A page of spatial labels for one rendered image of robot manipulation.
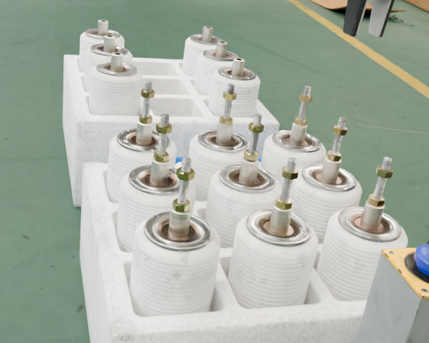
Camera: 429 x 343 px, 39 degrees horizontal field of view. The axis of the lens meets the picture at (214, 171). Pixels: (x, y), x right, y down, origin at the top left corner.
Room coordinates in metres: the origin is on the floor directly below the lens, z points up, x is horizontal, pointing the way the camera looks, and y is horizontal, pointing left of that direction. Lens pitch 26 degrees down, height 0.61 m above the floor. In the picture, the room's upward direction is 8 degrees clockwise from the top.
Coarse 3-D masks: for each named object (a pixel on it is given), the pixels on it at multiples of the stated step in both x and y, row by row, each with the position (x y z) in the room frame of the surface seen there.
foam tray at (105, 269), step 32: (96, 192) 0.75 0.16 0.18; (96, 224) 0.67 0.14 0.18; (96, 256) 0.63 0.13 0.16; (128, 256) 0.61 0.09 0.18; (224, 256) 0.64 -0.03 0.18; (96, 288) 0.61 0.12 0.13; (128, 288) 0.55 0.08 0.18; (224, 288) 0.58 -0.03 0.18; (320, 288) 0.60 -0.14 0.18; (96, 320) 0.60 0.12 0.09; (128, 320) 0.50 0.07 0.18; (160, 320) 0.51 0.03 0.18; (192, 320) 0.51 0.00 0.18; (224, 320) 0.52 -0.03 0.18; (256, 320) 0.53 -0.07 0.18; (288, 320) 0.54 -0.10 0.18; (320, 320) 0.55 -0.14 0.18; (352, 320) 0.56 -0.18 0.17
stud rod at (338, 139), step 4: (340, 120) 0.75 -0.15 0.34; (344, 120) 0.75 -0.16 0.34; (340, 124) 0.75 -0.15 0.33; (344, 124) 0.75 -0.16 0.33; (340, 128) 0.75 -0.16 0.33; (344, 128) 0.76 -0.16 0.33; (336, 136) 0.75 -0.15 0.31; (340, 136) 0.75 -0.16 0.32; (336, 140) 0.75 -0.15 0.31; (340, 140) 0.76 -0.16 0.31; (336, 144) 0.75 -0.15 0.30; (332, 148) 0.75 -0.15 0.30; (336, 148) 0.75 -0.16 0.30; (332, 152) 0.75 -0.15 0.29; (336, 152) 0.75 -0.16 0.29
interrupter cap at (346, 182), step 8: (304, 168) 0.77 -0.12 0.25; (312, 168) 0.78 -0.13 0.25; (320, 168) 0.78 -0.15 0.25; (304, 176) 0.74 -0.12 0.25; (312, 176) 0.75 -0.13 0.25; (320, 176) 0.76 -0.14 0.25; (344, 176) 0.77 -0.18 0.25; (352, 176) 0.77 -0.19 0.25; (312, 184) 0.73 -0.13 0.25; (320, 184) 0.73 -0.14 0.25; (328, 184) 0.73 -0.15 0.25; (336, 184) 0.74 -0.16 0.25; (344, 184) 0.74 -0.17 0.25; (352, 184) 0.74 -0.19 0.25
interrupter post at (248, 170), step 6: (246, 162) 0.71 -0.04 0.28; (252, 162) 0.71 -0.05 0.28; (258, 162) 0.71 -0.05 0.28; (240, 168) 0.72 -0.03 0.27; (246, 168) 0.71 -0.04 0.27; (252, 168) 0.71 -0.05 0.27; (240, 174) 0.71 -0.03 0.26; (246, 174) 0.71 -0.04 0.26; (252, 174) 0.71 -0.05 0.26; (240, 180) 0.71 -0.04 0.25; (246, 180) 0.71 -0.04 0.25; (252, 180) 0.71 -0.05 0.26
